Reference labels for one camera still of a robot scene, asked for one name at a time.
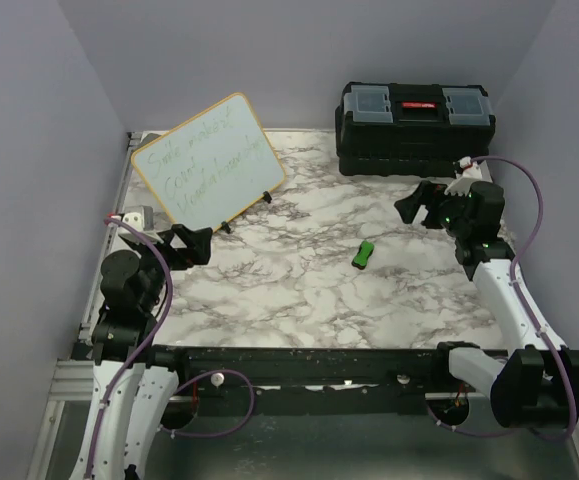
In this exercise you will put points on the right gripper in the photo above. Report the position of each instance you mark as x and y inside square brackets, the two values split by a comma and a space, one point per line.
[430, 194]

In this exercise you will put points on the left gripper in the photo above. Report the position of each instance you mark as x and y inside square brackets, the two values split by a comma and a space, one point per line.
[198, 243]

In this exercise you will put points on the yellow framed whiteboard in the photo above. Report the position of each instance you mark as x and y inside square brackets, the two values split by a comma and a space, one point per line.
[212, 167]

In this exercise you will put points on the green whiteboard eraser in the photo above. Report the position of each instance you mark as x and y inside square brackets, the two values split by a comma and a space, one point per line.
[365, 251]

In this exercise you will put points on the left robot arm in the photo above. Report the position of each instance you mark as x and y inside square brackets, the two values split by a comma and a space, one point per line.
[132, 382]

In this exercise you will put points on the black plastic toolbox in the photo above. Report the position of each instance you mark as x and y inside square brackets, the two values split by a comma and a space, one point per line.
[411, 130]

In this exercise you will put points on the grey plastic case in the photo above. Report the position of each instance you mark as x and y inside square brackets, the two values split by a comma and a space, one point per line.
[149, 138]

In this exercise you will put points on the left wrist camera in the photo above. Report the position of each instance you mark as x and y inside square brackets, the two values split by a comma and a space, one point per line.
[140, 218]

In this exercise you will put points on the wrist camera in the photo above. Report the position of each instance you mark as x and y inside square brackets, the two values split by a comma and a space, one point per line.
[140, 218]
[469, 172]

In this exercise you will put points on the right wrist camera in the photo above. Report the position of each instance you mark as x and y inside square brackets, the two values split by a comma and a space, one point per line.
[469, 172]

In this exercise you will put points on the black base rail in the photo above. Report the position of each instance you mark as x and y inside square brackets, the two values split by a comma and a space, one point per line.
[302, 381]

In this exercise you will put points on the aluminium frame rail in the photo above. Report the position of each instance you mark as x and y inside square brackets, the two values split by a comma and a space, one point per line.
[71, 378]

